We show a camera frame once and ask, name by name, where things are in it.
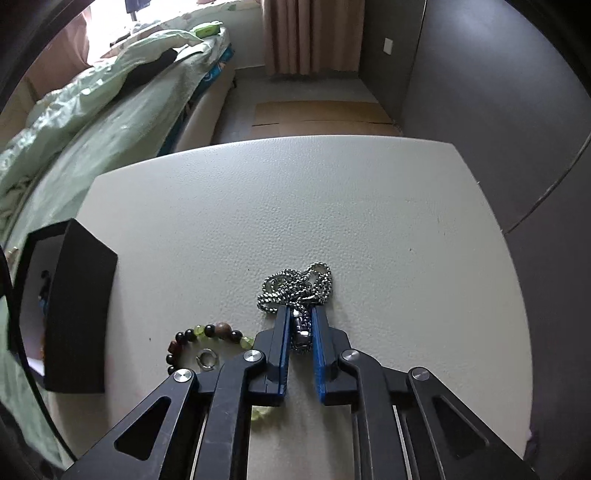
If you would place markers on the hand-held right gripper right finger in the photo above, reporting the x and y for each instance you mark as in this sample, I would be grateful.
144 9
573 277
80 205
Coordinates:
317 350

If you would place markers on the white wall socket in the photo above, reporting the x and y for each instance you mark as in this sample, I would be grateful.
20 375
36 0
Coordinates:
388 46

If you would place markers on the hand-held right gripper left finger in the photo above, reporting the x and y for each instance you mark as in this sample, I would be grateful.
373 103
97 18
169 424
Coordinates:
284 341

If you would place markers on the black gift box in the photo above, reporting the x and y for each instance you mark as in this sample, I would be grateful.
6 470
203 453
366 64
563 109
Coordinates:
78 323

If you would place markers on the pink curtain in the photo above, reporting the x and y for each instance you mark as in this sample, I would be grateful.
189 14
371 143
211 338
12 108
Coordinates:
309 37
76 41

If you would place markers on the bed with green sheet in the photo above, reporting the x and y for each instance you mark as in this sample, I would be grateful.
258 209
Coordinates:
115 120

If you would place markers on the blue patterned cloth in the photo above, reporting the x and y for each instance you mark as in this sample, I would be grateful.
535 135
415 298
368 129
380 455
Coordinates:
217 67

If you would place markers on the pale green quilt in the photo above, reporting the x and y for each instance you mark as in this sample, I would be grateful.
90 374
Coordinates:
69 101

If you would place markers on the black garment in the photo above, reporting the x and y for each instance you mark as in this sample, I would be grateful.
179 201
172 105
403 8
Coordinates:
147 69

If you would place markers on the green tissue box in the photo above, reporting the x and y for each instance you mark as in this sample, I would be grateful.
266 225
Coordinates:
207 29

